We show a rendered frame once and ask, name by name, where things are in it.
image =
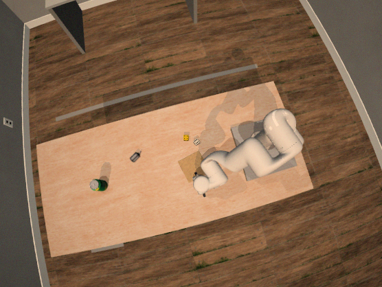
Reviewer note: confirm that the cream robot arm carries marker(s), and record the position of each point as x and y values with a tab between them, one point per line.
253	152

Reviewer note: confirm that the green drink can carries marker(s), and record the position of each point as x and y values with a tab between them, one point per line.
98	185

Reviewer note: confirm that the white die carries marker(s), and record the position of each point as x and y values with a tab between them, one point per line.
196	142

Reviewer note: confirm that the tan square mat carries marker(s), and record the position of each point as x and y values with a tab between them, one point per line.
192	164

